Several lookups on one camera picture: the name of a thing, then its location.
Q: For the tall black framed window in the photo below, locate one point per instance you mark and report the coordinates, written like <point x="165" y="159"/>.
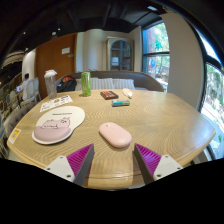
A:
<point x="156" y="60"/>

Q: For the arched glass door cabinet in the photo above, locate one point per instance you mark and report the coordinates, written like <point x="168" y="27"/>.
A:
<point x="120" y="55"/>

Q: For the group of ceiling lights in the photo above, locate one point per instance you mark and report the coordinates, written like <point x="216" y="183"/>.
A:
<point x="53" y="33"/>

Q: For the group of round-back chairs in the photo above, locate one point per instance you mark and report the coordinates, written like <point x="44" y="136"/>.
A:
<point x="33" y="88"/>

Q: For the pink computer mouse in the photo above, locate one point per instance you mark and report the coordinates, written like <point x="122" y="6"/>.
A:
<point x="115" y="134"/>

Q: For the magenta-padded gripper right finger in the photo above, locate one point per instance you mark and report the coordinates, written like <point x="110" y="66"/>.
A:
<point x="165" y="165"/>

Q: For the brown wooden door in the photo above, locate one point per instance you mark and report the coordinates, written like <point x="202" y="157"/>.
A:
<point x="50" y="61"/>

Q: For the brown curved sofa bench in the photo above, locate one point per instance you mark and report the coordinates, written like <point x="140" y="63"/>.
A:
<point x="143" y="80"/>

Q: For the white door sign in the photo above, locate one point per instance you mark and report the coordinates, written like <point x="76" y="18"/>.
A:
<point x="66" y="50"/>

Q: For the green drink can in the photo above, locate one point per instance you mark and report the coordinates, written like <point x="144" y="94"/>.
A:
<point x="86" y="85"/>

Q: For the yellow square sticker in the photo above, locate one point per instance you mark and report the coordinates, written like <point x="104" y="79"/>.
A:
<point x="14" y="135"/>

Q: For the small green blue pack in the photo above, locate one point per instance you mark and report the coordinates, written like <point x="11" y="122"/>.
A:
<point x="120" y="103"/>

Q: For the person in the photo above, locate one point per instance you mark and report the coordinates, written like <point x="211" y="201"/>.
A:
<point x="24" y="85"/>

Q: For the white mouse pad, pink rest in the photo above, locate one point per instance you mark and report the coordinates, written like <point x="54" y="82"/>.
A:
<point x="60" y="120"/>

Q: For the white sticker sheet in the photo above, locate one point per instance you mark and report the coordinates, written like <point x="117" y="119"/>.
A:
<point x="56" y="103"/>

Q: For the white wrapped packet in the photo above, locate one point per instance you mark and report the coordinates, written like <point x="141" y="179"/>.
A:
<point x="127" y="93"/>

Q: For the grey tufted sofa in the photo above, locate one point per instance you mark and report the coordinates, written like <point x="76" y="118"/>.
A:
<point x="18" y="115"/>

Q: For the large curved side window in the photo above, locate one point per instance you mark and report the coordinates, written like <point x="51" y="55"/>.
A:
<point x="213" y="96"/>

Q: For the striped cushion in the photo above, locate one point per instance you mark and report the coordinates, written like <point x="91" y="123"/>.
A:
<point x="102" y="83"/>
<point x="125" y="83"/>
<point x="78" y="85"/>

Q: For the black backpack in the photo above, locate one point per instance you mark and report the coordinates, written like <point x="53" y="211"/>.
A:
<point x="66" y="84"/>

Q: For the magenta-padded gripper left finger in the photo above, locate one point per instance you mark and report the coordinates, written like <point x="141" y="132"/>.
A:
<point x="60" y="166"/>

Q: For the black and red box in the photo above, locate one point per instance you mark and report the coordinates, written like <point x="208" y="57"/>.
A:
<point x="109" y="94"/>

